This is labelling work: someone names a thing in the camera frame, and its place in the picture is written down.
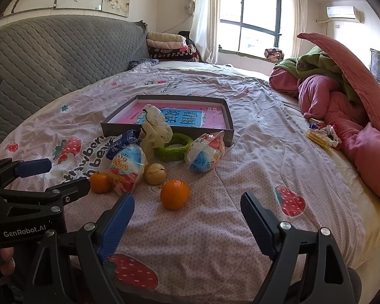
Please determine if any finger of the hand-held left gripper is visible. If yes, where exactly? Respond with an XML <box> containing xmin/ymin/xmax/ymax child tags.
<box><xmin>0</xmin><ymin>177</ymin><xmax>91</xmax><ymax>216</ymax></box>
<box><xmin>0</xmin><ymin>158</ymin><xmax>53</xmax><ymax>194</ymax></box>

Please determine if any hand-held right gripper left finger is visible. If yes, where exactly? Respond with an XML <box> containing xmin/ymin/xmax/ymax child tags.
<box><xmin>24</xmin><ymin>193</ymin><xmax>136</xmax><ymax>304</ymax></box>

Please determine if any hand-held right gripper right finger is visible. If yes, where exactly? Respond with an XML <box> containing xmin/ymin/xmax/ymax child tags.
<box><xmin>240</xmin><ymin>192</ymin><xmax>358</xmax><ymax>304</ymax></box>

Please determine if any mandarin orange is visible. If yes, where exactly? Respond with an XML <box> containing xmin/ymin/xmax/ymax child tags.
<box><xmin>89</xmin><ymin>172</ymin><xmax>112</xmax><ymax>194</ymax></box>
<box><xmin>160</xmin><ymin>179</ymin><xmax>191</xmax><ymax>210</ymax></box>

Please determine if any red snack bag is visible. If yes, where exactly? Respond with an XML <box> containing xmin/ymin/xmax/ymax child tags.
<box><xmin>184</xmin><ymin>131</ymin><xmax>226</xmax><ymax>172</ymax></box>
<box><xmin>108</xmin><ymin>144</ymin><xmax>148</xmax><ymax>194</ymax></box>

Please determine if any beige ball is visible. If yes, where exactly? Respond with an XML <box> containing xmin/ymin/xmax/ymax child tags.
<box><xmin>145</xmin><ymin>163</ymin><xmax>168</xmax><ymax>185</ymax></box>

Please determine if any blue snack packet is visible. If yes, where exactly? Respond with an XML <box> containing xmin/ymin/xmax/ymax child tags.
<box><xmin>109</xmin><ymin>129</ymin><xmax>139</xmax><ymax>156</ymax></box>

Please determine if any grey cardboard box tray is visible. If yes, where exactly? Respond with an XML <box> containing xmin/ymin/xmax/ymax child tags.
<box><xmin>101</xmin><ymin>94</ymin><xmax>235</xmax><ymax>148</ymax></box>

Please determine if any green fuzzy ring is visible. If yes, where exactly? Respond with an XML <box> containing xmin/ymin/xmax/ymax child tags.
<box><xmin>154</xmin><ymin>132</ymin><xmax>194</xmax><ymax>162</ymax></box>

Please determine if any cream plastic bag black trim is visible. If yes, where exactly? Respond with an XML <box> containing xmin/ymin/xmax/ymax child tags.
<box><xmin>139</xmin><ymin>104</ymin><xmax>174</xmax><ymax>162</ymax></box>

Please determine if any person's left hand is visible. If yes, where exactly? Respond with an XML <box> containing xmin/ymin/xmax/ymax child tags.
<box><xmin>0</xmin><ymin>248</ymin><xmax>16</xmax><ymax>276</ymax></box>

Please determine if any yellow cracker packet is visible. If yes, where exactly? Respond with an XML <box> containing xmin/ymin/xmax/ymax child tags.
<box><xmin>307</xmin><ymin>128</ymin><xmax>331</xmax><ymax>149</ymax></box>

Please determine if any grey quilted headboard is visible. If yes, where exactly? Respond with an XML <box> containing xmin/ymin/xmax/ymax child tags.
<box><xmin>0</xmin><ymin>14</ymin><xmax>151</xmax><ymax>159</ymax></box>

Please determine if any floral scrunchie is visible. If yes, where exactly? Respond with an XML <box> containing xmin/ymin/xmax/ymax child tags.
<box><xmin>317</xmin><ymin>125</ymin><xmax>343</xmax><ymax>149</ymax></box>

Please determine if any pink picture book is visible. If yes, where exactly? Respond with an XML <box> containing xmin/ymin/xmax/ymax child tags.
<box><xmin>112</xmin><ymin>101</ymin><xmax>227</xmax><ymax>130</ymax></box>

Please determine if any magenta quilt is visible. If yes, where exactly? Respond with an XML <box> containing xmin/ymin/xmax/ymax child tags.
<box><xmin>269</xmin><ymin>66</ymin><xmax>372</xmax><ymax>165</ymax></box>

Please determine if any blue patterned cloth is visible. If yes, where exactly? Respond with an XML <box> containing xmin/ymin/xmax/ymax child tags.
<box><xmin>130</xmin><ymin>58</ymin><xmax>159</xmax><ymax>68</ymax></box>

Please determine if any white window ledge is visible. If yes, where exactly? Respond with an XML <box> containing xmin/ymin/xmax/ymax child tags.
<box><xmin>218</xmin><ymin>50</ymin><xmax>276</xmax><ymax>77</ymax></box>

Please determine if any floral folded cloth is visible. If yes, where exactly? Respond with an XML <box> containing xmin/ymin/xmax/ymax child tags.
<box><xmin>264</xmin><ymin>48</ymin><xmax>284</xmax><ymax>62</ymax></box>

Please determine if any dark patterned folded blanket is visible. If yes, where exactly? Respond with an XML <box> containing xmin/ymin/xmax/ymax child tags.
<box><xmin>148</xmin><ymin>47</ymin><xmax>199</xmax><ymax>63</ymax></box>

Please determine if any green blanket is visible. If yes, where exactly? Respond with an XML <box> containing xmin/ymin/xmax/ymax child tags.
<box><xmin>274</xmin><ymin>46</ymin><xmax>352</xmax><ymax>105</ymax></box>

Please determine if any pink folded blanket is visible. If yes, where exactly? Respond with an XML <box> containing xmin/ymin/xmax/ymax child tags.
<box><xmin>146</xmin><ymin>40</ymin><xmax>188</xmax><ymax>50</ymax></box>

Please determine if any salmon quilted pad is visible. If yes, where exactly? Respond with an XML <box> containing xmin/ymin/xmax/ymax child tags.
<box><xmin>297</xmin><ymin>32</ymin><xmax>380</xmax><ymax>146</ymax></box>

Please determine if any cream folded blanket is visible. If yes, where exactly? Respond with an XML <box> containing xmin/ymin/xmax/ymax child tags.
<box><xmin>146</xmin><ymin>32</ymin><xmax>187</xmax><ymax>42</ymax></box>

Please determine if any black framed window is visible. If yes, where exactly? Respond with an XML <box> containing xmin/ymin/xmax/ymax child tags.
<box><xmin>220</xmin><ymin>0</ymin><xmax>284</xmax><ymax>51</ymax></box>

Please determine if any white curtain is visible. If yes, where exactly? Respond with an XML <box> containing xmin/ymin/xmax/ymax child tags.
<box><xmin>190</xmin><ymin>0</ymin><xmax>222</xmax><ymax>64</ymax></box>
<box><xmin>287</xmin><ymin>0</ymin><xmax>308</xmax><ymax>59</ymax></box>

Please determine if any white air conditioner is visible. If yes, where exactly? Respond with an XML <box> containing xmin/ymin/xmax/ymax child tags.
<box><xmin>327</xmin><ymin>6</ymin><xmax>362</xmax><ymax>23</ymax></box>

